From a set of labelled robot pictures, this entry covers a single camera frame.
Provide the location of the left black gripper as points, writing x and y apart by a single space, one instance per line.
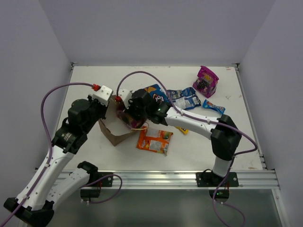
100 111

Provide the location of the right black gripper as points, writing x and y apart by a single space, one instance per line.
131 102

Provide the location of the purple snack bag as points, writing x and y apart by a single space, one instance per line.
206 82
129 119

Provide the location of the blue Doritos bag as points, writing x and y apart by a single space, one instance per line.
157 93

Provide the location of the brown paper bag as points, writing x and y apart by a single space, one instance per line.
112 127

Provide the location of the orange snack bag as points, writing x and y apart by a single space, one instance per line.
153 140

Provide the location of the blue white cookie bag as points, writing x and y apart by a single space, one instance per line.
186 99

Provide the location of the yellow M&M pack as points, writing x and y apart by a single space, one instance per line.
183 130

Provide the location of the small blue M&M pack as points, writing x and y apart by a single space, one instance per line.
208 105

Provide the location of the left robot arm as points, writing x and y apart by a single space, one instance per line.
36 204

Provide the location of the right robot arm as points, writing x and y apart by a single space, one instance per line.
222 132

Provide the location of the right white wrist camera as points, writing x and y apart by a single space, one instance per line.
123 96

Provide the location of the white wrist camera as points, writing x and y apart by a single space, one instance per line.
102 94
123 96

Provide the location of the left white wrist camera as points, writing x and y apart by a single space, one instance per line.
102 94

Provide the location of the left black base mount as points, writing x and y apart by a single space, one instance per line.
88 194

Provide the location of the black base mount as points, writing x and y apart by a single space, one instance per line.
88 194
208 179

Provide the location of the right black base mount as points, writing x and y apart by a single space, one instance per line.
208 179

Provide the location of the aluminium front rail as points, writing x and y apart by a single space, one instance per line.
187 180

